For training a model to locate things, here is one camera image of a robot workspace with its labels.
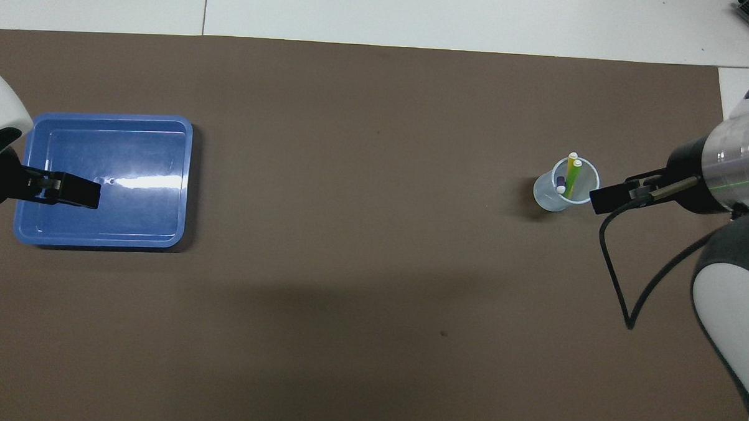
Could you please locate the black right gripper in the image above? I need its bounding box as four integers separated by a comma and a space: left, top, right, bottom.
589, 132, 714, 219

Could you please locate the green marker pen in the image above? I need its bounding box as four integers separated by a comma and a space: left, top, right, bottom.
565, 159, 584, 200

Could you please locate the blue plastic tray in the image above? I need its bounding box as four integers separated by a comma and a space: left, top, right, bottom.
13, 110, 195, 252

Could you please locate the translucent plastic cup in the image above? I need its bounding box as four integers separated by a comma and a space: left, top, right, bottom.
532, 155, 601, 214

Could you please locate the brown table mat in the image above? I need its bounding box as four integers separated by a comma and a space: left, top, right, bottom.
0, 28, 749, 421

